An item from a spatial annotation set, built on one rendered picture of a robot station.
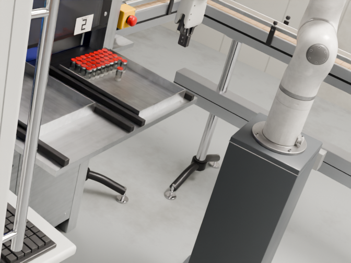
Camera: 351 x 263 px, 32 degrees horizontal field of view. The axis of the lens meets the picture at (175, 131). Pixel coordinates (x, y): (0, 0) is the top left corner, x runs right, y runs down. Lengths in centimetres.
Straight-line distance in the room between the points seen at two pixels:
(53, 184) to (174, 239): 70
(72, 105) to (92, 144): 21
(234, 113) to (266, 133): 93
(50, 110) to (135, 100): 30
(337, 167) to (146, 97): 111
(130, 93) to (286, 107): 51
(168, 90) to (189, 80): 92
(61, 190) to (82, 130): 76
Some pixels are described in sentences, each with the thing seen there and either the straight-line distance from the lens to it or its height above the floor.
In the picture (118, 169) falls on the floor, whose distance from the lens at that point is 321.
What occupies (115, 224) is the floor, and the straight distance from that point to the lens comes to 287.
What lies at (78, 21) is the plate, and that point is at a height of 104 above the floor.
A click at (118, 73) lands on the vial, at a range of 209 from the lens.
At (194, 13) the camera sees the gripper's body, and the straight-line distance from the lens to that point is 191.
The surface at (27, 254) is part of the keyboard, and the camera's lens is 147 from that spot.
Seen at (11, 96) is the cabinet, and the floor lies 129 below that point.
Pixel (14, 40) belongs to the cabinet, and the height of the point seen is 140.
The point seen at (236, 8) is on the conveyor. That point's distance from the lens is 284.
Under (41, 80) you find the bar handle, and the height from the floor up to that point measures 130.
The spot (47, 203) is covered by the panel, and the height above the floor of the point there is 25.
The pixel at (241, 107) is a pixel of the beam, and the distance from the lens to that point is 294.
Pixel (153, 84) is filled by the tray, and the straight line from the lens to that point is 214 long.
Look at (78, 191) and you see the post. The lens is 265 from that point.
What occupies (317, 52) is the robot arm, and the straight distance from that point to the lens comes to 183.
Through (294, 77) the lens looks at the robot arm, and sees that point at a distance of 193.
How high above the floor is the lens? 184
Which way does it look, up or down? 30 degrees down
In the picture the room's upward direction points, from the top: 16 degrees clockwise
